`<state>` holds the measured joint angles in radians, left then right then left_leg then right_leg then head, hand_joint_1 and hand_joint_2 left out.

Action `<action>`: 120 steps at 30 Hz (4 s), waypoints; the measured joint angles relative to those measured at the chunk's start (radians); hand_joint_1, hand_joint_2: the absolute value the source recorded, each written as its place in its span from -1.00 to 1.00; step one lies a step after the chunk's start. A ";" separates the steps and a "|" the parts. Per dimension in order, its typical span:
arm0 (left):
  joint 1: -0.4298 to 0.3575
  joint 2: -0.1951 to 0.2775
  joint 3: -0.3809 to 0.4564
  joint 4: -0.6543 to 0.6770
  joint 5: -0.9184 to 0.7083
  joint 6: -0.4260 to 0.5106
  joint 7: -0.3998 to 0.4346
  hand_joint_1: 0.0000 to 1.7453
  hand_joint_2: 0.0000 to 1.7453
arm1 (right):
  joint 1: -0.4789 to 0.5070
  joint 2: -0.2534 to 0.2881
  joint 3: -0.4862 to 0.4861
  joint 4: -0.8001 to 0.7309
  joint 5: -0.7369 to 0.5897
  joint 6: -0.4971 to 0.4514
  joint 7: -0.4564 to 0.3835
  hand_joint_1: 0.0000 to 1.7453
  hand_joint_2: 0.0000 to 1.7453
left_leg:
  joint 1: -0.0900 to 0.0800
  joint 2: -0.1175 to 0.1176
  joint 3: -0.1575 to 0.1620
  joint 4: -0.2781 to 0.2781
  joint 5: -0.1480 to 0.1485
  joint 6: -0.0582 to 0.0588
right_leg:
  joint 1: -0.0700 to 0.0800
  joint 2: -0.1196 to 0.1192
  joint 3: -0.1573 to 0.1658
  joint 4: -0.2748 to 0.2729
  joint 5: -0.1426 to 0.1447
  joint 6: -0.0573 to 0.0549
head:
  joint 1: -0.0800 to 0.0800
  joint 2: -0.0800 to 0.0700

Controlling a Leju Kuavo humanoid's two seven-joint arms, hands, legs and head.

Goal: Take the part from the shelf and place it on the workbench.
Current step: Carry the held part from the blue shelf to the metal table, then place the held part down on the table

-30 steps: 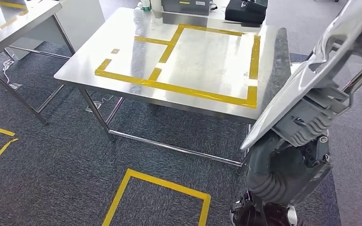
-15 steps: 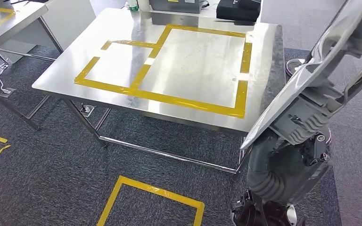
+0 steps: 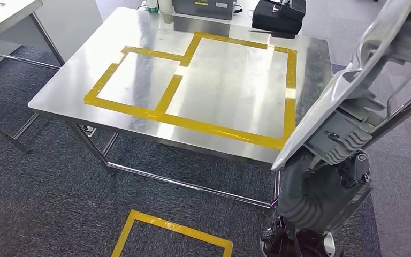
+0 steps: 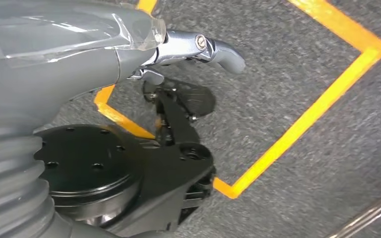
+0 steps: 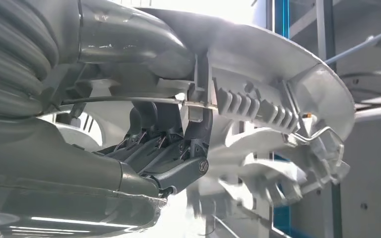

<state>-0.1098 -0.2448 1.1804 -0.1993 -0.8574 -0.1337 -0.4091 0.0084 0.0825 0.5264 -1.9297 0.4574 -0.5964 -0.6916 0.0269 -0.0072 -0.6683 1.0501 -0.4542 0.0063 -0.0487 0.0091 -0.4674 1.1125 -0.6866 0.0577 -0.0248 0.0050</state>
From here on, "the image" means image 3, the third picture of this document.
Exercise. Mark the silver wheel hubcap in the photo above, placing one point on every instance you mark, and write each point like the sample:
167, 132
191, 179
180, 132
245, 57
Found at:
340, 88

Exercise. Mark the steel workbench with tape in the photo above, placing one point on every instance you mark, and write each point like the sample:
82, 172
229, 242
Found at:
85, 92

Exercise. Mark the yellow floor tape square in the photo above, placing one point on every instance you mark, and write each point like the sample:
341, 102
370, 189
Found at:
177, 228

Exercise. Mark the white floor socket box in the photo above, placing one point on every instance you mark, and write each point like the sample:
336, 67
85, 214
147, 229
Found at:
89, 131

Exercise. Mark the grey laptop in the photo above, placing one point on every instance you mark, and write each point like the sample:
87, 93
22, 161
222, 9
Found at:
202, 9

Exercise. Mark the white plastic bottle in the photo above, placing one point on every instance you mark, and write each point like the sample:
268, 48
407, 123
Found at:
164, 5

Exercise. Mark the clear bottle green label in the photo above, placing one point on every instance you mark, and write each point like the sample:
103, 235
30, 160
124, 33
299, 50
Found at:
152, 6

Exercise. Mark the black box with antennas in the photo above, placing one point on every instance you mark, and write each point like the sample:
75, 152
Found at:
280, 17

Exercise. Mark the plain steel table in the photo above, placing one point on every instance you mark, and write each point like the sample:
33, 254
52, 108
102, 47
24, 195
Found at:
0, 17

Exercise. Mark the chrome stanchion post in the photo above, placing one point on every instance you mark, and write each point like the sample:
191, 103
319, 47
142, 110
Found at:
407, 111

